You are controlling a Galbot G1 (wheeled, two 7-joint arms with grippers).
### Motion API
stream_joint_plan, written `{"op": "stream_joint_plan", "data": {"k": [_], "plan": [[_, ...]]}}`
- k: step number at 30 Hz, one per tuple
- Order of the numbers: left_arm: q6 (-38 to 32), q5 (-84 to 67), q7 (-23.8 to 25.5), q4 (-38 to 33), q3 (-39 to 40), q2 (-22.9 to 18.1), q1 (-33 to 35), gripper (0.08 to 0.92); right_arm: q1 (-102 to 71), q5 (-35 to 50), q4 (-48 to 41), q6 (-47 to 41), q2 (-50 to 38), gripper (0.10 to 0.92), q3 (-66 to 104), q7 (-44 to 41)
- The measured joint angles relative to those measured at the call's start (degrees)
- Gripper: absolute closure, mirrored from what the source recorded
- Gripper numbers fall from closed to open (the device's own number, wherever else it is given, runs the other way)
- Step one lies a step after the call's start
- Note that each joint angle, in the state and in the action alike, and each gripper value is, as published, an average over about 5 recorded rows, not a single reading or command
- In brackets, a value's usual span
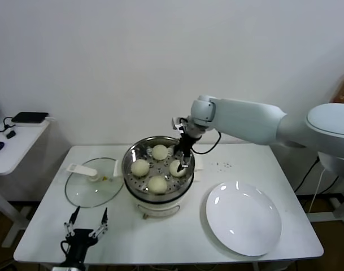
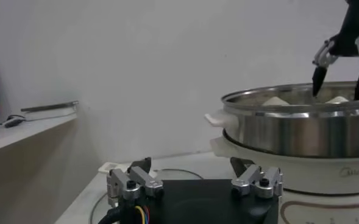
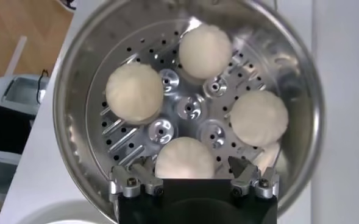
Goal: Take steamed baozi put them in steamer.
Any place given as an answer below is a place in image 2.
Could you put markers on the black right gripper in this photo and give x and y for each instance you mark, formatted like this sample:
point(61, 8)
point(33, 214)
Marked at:
point(357, 21)

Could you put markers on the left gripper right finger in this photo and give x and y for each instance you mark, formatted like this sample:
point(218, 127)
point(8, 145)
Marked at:
point(269, 182)

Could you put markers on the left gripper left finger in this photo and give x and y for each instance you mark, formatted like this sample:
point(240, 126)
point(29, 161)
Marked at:
point(127, 184)

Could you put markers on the white steamed baozi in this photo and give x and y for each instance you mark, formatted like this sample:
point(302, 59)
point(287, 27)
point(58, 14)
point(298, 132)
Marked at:
point(275, 101)

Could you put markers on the stainless steel steamer basket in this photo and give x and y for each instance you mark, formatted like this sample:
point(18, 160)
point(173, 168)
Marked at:
point(304, 134)

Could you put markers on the cream electric cooker base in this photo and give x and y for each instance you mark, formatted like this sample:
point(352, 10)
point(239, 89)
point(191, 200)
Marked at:
point(319, 179)

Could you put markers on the black flat box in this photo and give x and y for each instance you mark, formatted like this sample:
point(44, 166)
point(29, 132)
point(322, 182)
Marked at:
point(49, 106)

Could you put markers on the white side desk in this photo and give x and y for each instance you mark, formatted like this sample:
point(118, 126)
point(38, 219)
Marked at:
point(20, 134)

